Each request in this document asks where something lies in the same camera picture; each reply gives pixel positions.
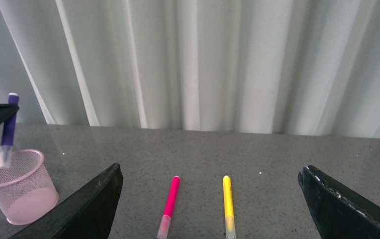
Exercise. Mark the yellow marker pen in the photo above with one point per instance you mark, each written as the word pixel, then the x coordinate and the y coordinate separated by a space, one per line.
pixel 230 230

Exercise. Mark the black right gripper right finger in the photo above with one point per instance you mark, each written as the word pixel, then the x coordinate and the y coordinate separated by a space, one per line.
pixel 337 211

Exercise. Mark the pink marker pen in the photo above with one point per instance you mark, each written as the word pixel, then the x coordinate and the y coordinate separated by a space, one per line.
pixel 169 208

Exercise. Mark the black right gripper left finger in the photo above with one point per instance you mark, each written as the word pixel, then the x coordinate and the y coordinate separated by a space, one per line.
pixel 86 214

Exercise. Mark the white pleated curtain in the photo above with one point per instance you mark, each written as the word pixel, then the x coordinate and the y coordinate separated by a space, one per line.
pixel 303 67

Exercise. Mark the pink mesh pen cup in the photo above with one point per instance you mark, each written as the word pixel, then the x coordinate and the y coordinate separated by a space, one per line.
pixel 26 189

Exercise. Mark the purple marker pen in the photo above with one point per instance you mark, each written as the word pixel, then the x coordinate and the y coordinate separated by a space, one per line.
pixel 7 139

